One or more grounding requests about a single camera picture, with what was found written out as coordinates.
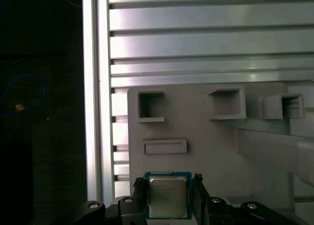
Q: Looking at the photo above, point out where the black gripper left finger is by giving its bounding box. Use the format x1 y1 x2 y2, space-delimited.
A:
50 177 148 225

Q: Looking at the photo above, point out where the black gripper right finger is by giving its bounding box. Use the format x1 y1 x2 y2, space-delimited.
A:
192 173 296 225

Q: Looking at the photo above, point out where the silver CPU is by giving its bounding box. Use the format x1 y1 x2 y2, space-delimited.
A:
144 170 193 220

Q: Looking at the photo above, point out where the grey parts rack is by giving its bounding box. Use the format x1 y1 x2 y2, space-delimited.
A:
126 82 314 225

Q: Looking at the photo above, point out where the blue floor cable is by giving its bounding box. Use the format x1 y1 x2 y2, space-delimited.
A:
0 74 47 119

